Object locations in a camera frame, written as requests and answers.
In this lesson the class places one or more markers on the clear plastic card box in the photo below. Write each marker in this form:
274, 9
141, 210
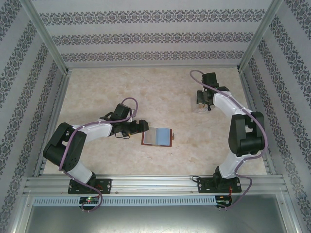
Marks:
196, 109

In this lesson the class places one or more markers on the brown leather card holder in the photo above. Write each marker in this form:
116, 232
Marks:
162, 136

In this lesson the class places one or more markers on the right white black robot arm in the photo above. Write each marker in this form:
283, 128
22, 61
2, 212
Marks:
226, 102

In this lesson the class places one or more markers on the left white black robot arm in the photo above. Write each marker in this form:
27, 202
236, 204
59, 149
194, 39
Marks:
94, 129

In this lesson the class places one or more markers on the grey metal shelf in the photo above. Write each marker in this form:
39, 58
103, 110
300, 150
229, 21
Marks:
155, 218

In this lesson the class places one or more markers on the aluminium table side rail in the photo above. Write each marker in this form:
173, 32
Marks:
245, 85
57, 109

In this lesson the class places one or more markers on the aluminium table end rail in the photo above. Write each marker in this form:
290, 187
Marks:
153, 66

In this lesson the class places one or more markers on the aluminium frame post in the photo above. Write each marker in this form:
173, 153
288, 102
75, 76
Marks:
48, 38
260, 36

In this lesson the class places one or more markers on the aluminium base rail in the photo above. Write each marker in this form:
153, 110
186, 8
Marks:
155, 184

